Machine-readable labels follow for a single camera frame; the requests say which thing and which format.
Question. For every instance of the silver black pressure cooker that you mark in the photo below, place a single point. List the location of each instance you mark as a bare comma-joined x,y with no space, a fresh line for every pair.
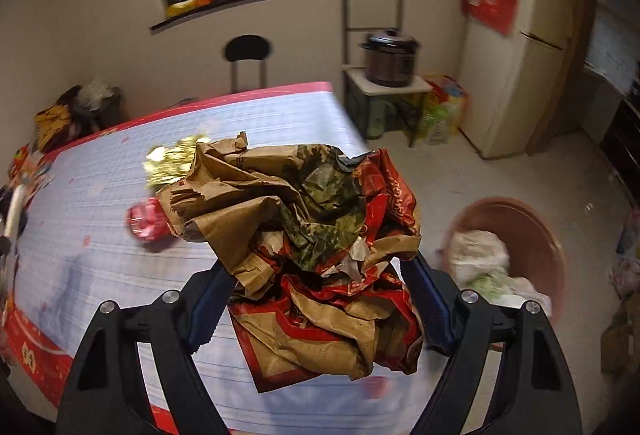
390,57

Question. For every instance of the black metal rack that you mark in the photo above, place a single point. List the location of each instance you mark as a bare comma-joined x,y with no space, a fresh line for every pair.
361,17

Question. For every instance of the yellow orange snack packet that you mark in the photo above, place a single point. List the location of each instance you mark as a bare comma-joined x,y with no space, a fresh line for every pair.
180,8

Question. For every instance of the black kitchen oven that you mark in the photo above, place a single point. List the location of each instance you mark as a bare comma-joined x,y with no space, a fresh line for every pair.
620,142

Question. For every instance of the cream two-door refrigerator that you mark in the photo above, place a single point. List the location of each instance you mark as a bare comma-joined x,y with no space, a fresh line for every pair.
510,79

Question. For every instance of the crushed red soda can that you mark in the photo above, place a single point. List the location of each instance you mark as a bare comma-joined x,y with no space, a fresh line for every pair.
147,221

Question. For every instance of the small white side table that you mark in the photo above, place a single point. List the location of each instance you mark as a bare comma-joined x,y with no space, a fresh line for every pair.
375,109

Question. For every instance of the cardboard box on floor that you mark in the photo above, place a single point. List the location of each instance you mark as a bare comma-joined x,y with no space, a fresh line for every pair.
619,344

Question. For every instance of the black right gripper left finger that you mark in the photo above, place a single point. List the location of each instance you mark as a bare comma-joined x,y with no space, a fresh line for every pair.
105,391

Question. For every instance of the red brown trash bin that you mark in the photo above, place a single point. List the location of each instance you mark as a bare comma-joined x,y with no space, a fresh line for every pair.
534,251

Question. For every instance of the gold foil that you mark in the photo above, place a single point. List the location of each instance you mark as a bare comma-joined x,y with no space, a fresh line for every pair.
165,165

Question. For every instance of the clear white plastic bag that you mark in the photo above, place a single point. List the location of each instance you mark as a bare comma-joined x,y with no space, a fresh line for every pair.
480,261

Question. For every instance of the brown red paper bag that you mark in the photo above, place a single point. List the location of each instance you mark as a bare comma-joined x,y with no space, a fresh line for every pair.
310,237

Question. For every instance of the colourful bags beside fridge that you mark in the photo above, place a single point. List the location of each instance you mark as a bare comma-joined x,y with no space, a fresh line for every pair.
443,109

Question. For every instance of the yellow black bags pile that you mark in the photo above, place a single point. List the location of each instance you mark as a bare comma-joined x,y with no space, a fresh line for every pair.
79,112

